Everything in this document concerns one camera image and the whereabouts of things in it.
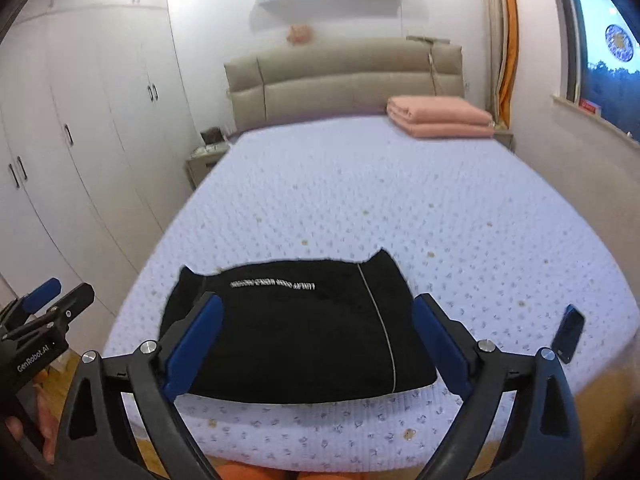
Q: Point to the floral quilted bed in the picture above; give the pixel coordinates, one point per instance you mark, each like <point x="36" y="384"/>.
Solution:
<point x="498" y="248"/>

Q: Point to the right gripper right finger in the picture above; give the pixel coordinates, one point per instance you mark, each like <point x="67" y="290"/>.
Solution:
<point x="542" y="438"/>

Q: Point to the beige nightstand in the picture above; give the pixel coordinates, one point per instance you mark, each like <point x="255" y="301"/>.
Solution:
<point x="202" y="161"/>

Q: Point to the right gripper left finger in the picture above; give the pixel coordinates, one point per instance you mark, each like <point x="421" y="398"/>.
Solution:
<point x="95" y="440"/>

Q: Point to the beige padded headboard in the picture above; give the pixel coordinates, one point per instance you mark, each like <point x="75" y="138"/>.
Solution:
<point x="354" y="76"/>

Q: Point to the folded pink blanket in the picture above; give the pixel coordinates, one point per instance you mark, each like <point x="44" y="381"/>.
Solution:
<point x="439" y="117"/>

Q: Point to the person's left hand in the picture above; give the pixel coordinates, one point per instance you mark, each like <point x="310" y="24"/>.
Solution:
<point x="47" y="424"/>

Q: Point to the orange curtain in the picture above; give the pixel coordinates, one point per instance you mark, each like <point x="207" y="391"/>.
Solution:
<point x="503" y="38"/>

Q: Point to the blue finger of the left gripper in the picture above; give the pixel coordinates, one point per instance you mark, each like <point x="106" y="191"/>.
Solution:
<point x="18" y="311"/>

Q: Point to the black hooded jacket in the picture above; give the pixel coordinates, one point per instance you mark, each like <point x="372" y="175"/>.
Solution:
<point x="306" y="331"/>

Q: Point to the window with round sticker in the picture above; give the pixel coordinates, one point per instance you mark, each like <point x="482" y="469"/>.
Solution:
<point x="603" y="62"/>

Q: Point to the black smartphone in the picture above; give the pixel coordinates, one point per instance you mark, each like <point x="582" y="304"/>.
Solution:
<point x="566" y="338"/>

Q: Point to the white wardrobe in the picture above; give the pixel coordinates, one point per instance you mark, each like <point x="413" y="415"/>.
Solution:
<point x="95" y="130"/>

